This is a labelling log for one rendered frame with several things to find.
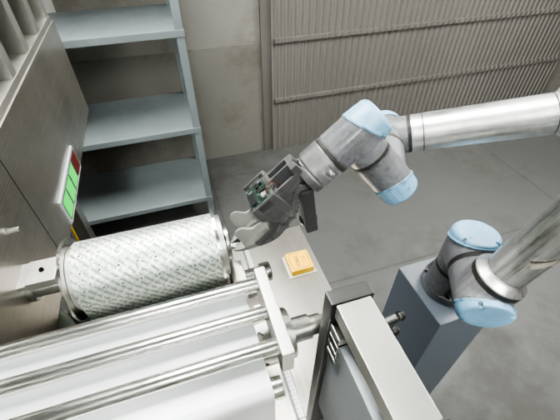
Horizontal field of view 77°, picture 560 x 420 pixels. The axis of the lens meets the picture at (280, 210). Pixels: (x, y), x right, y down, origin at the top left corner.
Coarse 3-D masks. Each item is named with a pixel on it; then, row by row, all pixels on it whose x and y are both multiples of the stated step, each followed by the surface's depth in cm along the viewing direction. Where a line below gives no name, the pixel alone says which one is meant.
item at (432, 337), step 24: (408, 288) 104; (384, 312) 123; (408, 312) 107; (432, 312) 96; (408, 336) 110; (432, 336) 98; (456, 336) 104; (432, 360) 113; (456, 360) 122; (432, 384) 134
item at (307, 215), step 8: (304, 192) 63; (312, 192) 63; (304, 200) 64; (312, 200) 65; (304, 208) 66; (312, 208) 66; (304, 216) 67; (312, 216) 68; (304, 224) 70; (312, 224) 69
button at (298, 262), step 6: (294, 252) 108; (300, 252) 108; (306, 252) 108; (288, 258) 106; (294, 258) 106; (300, 258) 106; (306, 258) 106; (288, 264) 105; (294, 264) 105; (300, 264) 105; (306, 264) 105; (312, 264) 105; (294, 270) 103; (300, 270) 104; (306, 270) 105; (312, 270) 106
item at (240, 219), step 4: (232, 212) 67; (236, 212) 67; (240, 212) 67; (244, 212) 68; (248, 212) 68; (232, 216) 67; (236, 216) 68; (240, 216) 68; (244, 216) 68; (248, 216) 69; (252, 216) 69; (256, 216) 69; (232, 220) 68; (236, 220) 68; (240, 220) 69; (244, 220) 69; (248, 220) 69; (252, 220) 69; (256, 220) 69; (260, 220) 68; (236, 224) 69; (240, 224) 69; (244, 224) 70; (248, 224) 69; (252, 224) 69; (232, 240) 70; (236, 240) 70
